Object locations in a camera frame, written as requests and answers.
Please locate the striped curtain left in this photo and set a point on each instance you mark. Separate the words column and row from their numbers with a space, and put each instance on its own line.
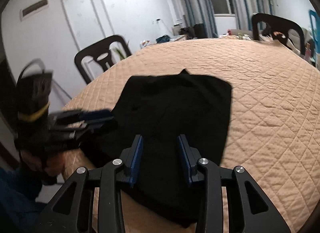
column 201, row 12

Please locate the green potted plant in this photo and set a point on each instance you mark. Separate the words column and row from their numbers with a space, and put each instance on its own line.
column 122, row 55

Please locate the beige quilted bed cover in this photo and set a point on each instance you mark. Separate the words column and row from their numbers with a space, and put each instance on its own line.
column 274, row 129

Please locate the wall air vent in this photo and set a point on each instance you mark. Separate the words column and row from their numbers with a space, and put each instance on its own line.
column 33, row 9

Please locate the black pants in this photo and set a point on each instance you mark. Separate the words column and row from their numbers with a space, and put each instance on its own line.
column 160, row 109

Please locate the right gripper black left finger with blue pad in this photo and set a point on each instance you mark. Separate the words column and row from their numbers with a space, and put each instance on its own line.
column 71, row 208

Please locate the blue bag on desk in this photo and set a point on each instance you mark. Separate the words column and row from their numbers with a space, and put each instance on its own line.
column 163, row 39

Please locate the black chair left side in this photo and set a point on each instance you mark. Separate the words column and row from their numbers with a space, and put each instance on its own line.
column 101, row 54

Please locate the person's left hand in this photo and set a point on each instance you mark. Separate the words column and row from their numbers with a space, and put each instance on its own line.
column 53, row 166

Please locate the black chair right side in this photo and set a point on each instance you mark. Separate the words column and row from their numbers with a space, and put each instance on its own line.
column 280, row 28

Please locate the black chair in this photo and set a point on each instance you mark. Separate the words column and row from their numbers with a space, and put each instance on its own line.
column 280, row 28
column 101, row 54

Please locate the teal plastic object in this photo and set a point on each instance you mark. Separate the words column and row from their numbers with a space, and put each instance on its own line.
column 314, row 21

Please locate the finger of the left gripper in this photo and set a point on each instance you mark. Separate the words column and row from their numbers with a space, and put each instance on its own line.
column 75, row 132
column 78, row 115

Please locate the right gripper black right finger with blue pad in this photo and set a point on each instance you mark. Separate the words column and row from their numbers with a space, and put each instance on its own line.
column 249, row 208

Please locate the black bag by curtain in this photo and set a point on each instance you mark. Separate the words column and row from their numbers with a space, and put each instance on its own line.
column 198, row 31

